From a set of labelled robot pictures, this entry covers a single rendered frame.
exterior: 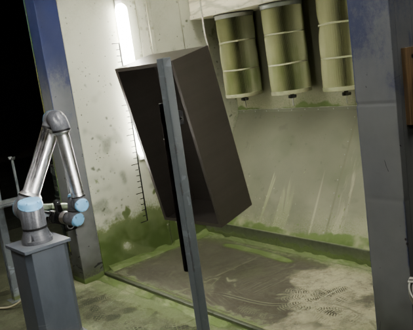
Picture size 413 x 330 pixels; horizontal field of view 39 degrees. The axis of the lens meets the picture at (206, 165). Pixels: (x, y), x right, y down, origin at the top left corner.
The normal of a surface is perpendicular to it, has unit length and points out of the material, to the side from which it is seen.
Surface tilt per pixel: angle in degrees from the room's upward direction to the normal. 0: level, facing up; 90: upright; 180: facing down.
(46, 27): 90
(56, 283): 90
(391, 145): 90
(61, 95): 90
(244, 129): 57
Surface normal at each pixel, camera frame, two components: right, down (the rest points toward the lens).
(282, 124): -0.71, -0.35
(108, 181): 0.64, 0.04
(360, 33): -0.75, 0.21
